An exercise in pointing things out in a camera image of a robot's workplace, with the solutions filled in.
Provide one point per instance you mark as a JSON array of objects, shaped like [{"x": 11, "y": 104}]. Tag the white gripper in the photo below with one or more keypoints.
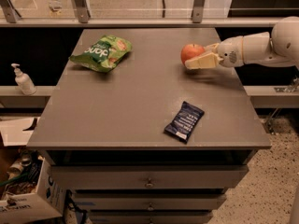
[{"x": 230, "y": 52}]

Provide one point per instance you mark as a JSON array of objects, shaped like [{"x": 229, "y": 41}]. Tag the red apple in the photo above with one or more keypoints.
[{"x": 191, "y": 50}]

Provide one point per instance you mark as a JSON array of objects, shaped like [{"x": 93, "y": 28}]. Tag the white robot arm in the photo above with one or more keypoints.
[{"x": 280, "y": 48}]

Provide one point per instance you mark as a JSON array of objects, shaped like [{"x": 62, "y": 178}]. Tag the dark blue rxbar wrapper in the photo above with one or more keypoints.
[{"x": 184, "y": 122}]

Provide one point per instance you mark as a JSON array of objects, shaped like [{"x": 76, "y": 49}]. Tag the green chip bag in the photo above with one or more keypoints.
[{"x": 104, "y": 55}]

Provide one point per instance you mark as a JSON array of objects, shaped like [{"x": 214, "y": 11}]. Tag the grey drawer cabinet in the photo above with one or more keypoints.
[{"x": 103, "y": 134}]

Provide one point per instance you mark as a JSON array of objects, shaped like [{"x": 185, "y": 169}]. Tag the metal drawer knob top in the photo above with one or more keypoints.
[{"x": 149, "y": 184}]

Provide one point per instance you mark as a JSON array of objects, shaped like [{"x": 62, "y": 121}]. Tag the metal drawer knob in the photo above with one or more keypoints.
[
  {"x": 149, "y": 184},
  {"x": 150, "y": 207}
]

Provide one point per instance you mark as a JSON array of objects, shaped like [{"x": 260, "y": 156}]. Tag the metal drawer knob middle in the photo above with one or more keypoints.
[{"x": 150, "y": 207}]

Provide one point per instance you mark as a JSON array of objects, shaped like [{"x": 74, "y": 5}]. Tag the white pump sanitizer bottle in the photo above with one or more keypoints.
[{"x": 24, "y": 82}]

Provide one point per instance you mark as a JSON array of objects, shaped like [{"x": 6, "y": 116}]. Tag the white cardboard box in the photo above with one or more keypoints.
[{"x": 44, "y": 201}]

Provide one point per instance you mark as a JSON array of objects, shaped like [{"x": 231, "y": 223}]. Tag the metal railing post right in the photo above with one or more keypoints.
[{"x": 197, "y": 11}]

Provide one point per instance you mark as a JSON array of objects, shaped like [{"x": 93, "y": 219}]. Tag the metal railing post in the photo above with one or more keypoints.
[
  {"x": 197, "y": 11},
  {"x": 10, "y": 12},
  {"x": 82, "y": 9}
]

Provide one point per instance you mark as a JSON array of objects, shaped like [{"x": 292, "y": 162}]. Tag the metal railing post far left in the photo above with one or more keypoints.
[{"x": 10, "y": 12}]

